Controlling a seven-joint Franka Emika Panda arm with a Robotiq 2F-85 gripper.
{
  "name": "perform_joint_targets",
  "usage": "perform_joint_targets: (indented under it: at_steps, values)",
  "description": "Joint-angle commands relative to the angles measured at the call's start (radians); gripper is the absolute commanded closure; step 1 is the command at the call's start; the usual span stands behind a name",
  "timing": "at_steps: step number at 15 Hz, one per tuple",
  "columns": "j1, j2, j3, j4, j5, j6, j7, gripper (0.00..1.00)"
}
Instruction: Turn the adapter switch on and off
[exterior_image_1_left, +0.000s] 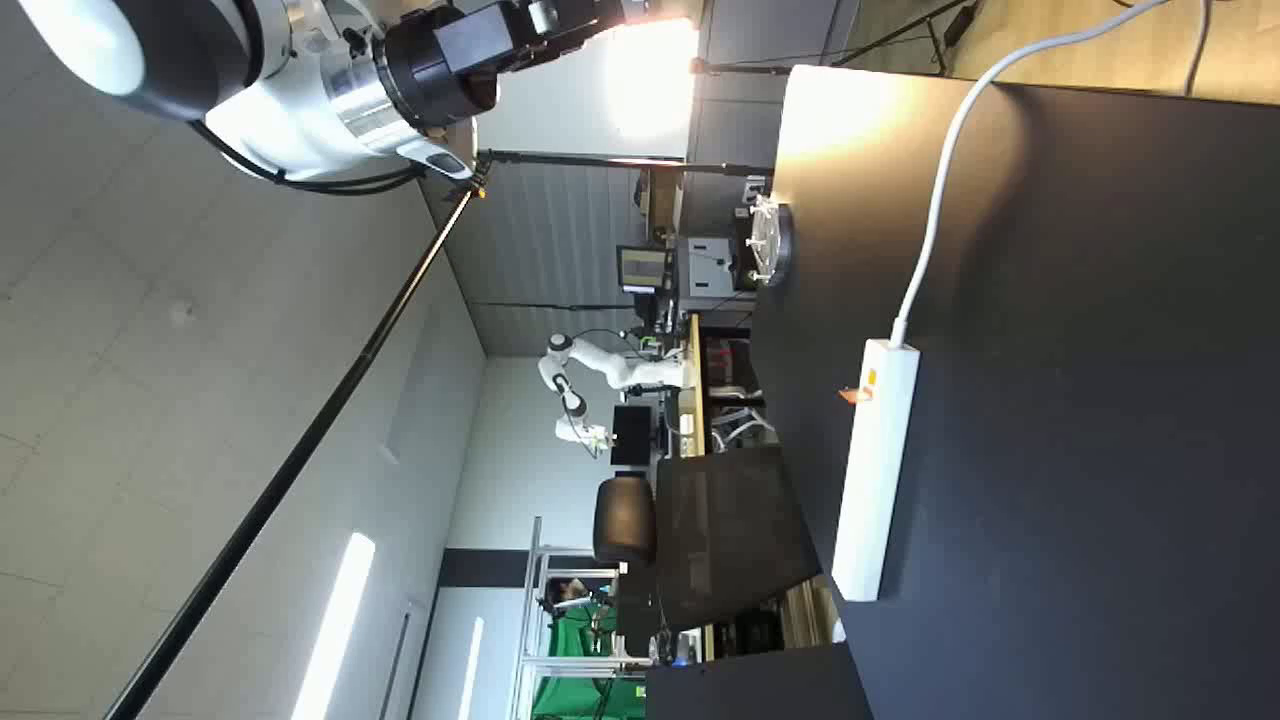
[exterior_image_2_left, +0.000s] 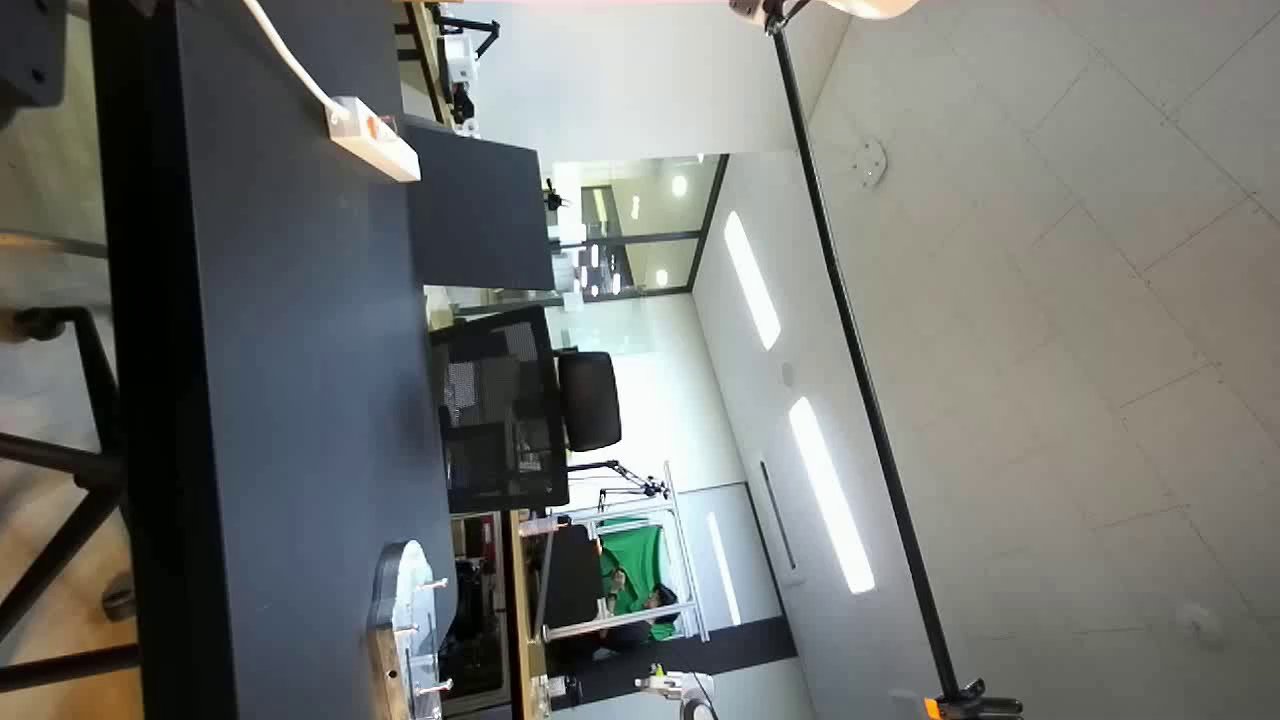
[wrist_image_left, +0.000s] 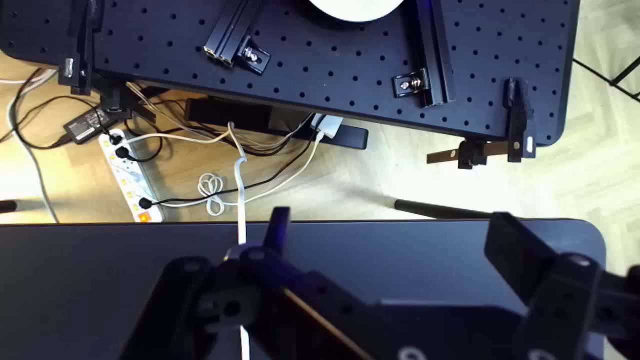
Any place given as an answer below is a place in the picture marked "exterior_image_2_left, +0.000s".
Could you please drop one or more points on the white power strip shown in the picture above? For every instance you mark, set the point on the white power strip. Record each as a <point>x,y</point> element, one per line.
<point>374,140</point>

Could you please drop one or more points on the black office chair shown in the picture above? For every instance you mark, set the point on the black office chair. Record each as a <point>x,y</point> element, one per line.
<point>590,401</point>

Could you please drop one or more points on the black framed glass door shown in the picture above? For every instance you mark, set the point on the black framed glass door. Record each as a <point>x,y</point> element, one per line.
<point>642,226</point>

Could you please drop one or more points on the short ceiling light strip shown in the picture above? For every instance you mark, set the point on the short ceiling light strip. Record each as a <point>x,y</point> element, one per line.
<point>753,281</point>

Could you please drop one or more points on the black computer monitor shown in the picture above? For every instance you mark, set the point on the black computer monitor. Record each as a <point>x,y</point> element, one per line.
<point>499,405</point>

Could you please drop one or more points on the black partition panel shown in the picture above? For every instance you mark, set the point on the black partition panel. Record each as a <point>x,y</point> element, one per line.
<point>483,205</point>

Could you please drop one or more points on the long ceiling light strip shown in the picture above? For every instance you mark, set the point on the long ceiling light strip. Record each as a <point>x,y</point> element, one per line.
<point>830,498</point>

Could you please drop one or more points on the wooden desk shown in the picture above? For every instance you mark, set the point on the wooden desk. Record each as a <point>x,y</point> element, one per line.
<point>527,625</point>

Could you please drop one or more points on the white round smoke detector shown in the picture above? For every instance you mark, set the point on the white round smoke detector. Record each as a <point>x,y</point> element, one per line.
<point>875,161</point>

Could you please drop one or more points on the wooden block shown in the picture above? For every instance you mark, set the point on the wooden block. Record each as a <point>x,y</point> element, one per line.
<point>388,676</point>

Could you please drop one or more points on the orange black clamp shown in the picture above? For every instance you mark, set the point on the orange black clamp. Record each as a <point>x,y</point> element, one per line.
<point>964,704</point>

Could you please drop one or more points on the white round ceiling sensor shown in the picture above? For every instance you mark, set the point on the white round ceiling sensor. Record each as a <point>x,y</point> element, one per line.
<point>1201,625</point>

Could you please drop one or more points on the grey box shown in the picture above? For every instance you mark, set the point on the grey box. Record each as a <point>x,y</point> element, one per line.
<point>28,47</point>

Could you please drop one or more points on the black table leg frame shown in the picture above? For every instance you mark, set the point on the black table leg frame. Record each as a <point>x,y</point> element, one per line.
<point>92,467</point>

